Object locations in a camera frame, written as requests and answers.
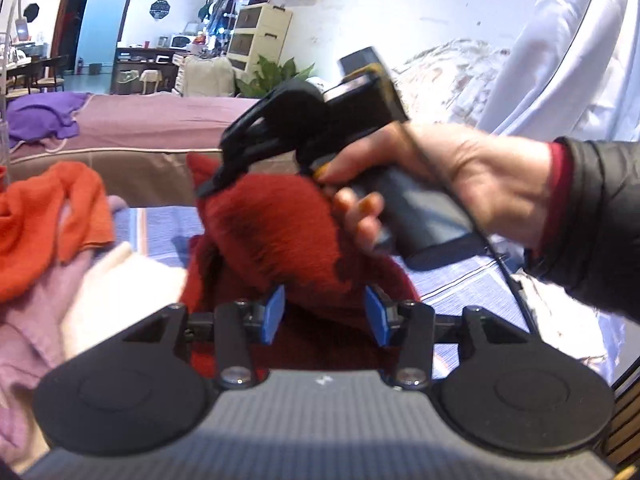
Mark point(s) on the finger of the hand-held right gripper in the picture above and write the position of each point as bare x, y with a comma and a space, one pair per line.
225, 177
265, 110

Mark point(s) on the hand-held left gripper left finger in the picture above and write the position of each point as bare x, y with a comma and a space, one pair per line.
272, 317

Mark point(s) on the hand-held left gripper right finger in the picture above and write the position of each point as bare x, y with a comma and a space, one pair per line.
377, 317

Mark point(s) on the red knitted sweater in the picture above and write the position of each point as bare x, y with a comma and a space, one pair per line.
280, 230

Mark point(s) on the person's right forearm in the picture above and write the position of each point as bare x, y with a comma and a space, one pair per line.
600, 210

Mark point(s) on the person's right hand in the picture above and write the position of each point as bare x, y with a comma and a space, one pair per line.
490, 175

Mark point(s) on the green potted plant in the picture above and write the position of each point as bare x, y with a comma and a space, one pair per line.
272, 80

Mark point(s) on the cream upholstered chair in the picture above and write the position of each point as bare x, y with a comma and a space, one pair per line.
207, 75

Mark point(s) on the cream drawer cabinet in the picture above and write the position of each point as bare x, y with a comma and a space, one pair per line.
260, 35

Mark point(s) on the mauve bed cover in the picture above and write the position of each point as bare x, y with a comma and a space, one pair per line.
150, 120

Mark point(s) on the lit bulb mirror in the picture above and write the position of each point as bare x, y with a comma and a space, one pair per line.
225, 15

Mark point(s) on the white microwave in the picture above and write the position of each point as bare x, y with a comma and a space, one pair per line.
181, 41

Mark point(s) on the white stool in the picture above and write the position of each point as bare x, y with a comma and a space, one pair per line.
150, 80

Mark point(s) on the white floral bedding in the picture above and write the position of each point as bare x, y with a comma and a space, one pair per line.
450, 75

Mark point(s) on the dark wooden table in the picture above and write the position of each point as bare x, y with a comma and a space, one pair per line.
132, 60

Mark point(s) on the cream cloth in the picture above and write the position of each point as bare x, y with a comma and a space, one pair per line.
125, 285

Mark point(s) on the purple cloth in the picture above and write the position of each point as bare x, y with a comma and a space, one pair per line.
40, 115

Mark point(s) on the orange cloth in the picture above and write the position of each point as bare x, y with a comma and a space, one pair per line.
30, 230

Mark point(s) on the dark wooden chair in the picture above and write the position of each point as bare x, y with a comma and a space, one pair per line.
50, 72

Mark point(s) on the white cloth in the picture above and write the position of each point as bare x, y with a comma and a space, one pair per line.
575, 60

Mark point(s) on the pink cloth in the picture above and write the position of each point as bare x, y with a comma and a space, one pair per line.
30, 350

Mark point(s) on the black octagonal wall decoration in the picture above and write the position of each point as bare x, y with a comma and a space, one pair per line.
160, 10

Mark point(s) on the brown door frame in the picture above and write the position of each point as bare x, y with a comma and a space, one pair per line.
61, 20

